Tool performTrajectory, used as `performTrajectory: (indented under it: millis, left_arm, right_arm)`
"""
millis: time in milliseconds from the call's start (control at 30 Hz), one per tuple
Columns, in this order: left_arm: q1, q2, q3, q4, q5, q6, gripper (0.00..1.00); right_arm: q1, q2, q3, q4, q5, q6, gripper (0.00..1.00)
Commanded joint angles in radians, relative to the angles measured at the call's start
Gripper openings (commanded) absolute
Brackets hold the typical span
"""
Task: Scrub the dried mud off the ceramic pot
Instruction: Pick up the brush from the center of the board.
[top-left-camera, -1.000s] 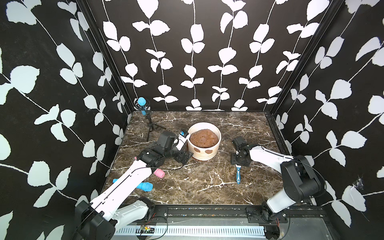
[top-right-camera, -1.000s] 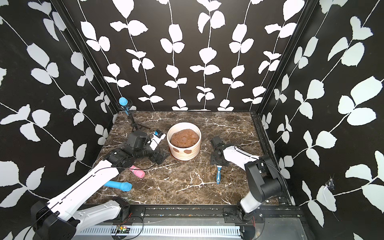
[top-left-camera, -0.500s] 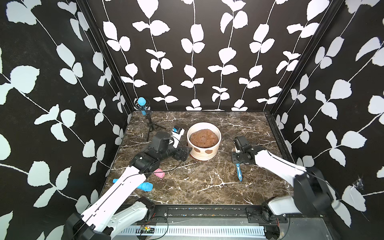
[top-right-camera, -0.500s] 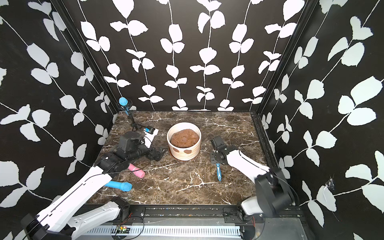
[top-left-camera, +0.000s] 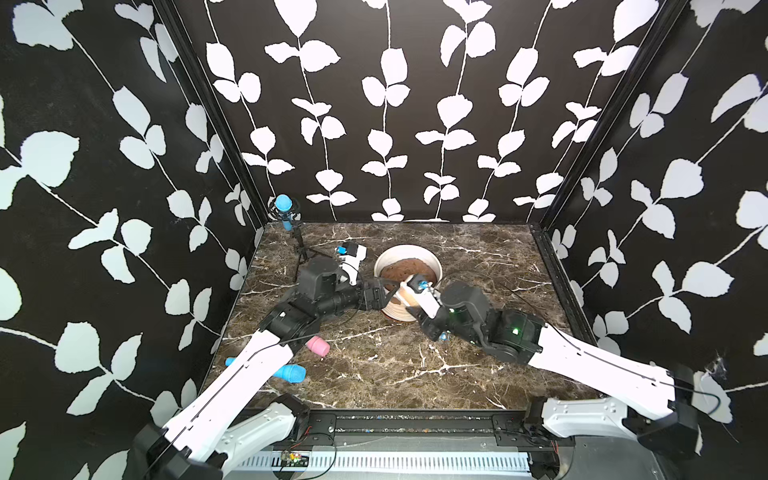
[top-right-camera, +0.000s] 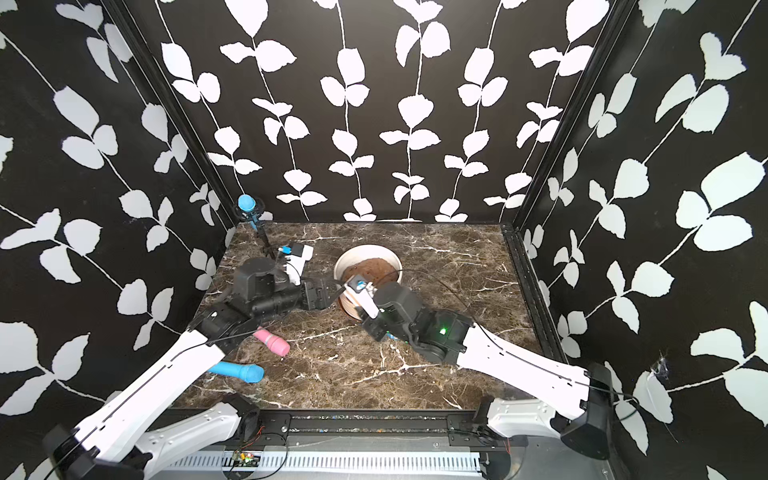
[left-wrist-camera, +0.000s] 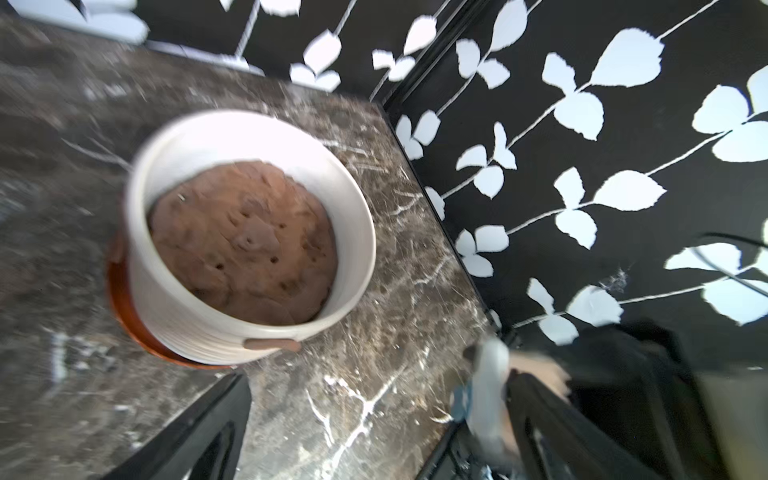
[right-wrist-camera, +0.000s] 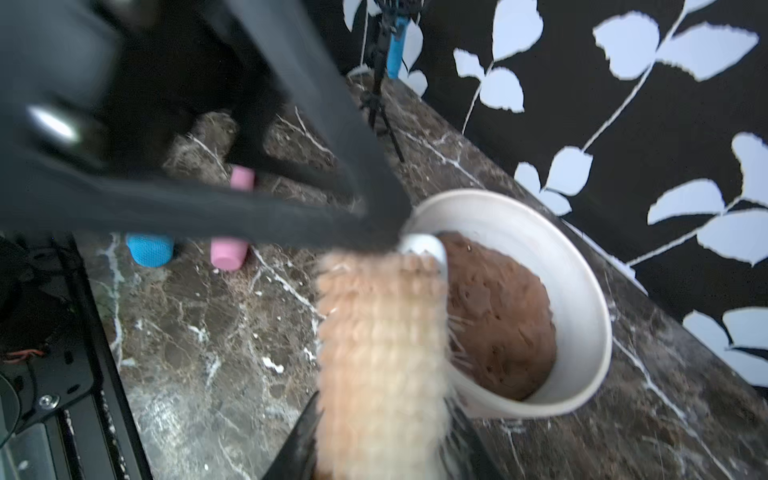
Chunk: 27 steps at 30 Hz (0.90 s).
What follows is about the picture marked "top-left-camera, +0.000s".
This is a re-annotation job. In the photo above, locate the white ceramic pot with mud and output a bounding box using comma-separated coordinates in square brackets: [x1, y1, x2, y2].
[374, 244, 443, 323]

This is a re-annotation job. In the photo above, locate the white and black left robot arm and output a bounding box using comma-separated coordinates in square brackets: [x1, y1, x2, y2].
[125, 257, 399, 479]

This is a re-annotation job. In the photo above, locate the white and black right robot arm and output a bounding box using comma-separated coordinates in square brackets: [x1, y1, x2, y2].
[409, 280, 703, 461]

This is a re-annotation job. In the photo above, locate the pink silicone bottle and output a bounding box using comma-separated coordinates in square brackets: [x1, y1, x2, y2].
[305, 336, 330, 358]

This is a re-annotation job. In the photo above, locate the blue microphone on tripod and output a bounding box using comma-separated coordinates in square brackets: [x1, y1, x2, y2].
[267, 194, 329, 281]

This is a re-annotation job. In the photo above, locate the blue silicone bottle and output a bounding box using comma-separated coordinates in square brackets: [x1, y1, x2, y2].
[224, 357, 306, 384]

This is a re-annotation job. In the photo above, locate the small green circuit board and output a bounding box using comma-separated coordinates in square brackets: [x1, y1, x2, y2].
[279, 452, 310, 470]

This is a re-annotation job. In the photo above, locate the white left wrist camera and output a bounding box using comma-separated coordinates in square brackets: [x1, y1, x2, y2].
[336, 241, 367, 286]

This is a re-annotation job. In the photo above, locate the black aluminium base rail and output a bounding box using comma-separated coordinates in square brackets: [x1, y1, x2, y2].
[296, 409, 588, 450]

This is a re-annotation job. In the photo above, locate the white slotted cable duct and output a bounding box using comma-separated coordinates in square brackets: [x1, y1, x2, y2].
[235, 451, 531, 477]

